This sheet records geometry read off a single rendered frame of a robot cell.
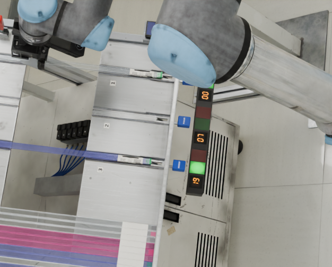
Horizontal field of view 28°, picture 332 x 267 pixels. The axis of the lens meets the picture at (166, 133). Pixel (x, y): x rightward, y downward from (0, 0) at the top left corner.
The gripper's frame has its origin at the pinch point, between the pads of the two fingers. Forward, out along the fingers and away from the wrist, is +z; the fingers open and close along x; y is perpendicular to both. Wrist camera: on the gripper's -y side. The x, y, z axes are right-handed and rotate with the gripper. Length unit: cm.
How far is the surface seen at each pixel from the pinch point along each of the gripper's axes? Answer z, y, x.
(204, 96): -5.2, -40.1, 3.6
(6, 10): 189, 31, -92
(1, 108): 2.4, 8.2, 13.2
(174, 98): -7.0, -32.4, 6.1
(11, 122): 1.8, 5.1, 16.3
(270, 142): 54, -79, -5
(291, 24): 49, -81, -47
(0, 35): 0.9, 11.5, -5.0
